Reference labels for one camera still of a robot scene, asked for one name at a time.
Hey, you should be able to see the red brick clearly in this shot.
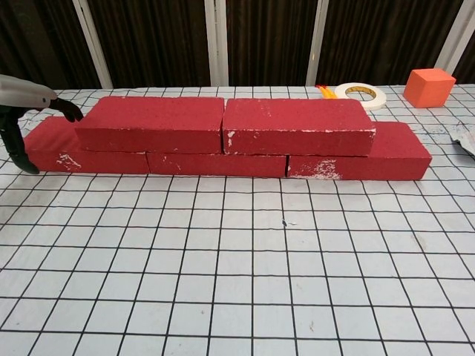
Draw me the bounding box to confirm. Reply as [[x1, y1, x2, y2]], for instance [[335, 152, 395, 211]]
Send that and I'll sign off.
[[146, 151, 289, 178], [22, 116, 151, 174], [73, 96, 226, 155], [221, 98, 376, 156], [286, 121, 433, 182]]

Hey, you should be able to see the white snack packet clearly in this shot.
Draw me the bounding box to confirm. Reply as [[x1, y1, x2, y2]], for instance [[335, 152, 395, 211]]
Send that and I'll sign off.
[[450, 124, 475, 161]]

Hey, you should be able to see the white black-grid tablecloth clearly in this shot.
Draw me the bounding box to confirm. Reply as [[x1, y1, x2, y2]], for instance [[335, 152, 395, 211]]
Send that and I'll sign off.
[[0, 83, 475, 356]]

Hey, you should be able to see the yellow rubber chicken toy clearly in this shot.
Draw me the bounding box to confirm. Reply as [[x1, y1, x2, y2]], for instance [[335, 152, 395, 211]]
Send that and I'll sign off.
[[315, 84, 338, 100]]

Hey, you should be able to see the white tape roll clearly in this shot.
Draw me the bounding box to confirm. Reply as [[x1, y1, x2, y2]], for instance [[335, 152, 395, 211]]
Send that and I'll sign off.
[[334, 82, 387, 111]]

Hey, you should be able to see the orange foam cube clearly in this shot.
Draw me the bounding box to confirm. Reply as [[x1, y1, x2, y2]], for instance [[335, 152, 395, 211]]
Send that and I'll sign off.
[[403, 68, 457, 109]]

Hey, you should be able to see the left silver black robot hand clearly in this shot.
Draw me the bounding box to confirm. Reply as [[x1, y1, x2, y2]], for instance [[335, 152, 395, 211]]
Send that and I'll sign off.
[[0, 73, 85, 175]]

